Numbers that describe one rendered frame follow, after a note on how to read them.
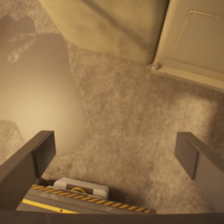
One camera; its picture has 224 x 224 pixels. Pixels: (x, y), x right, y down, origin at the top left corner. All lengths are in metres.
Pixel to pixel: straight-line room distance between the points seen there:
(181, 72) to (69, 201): 0.79
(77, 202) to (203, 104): 0.77
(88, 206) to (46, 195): 0.16
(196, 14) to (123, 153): 0.68
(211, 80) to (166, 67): 0.24
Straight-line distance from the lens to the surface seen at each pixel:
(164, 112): 0.91
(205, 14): 0.60
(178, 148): 0.17
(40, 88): 1.09
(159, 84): 0.94
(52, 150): 0.17
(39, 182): 0.93
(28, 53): 1.24
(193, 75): 0.95
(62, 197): 0.66
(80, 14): 0.78
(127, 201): 0.82
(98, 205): 0.63
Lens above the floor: 0.89
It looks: 79 degrees down
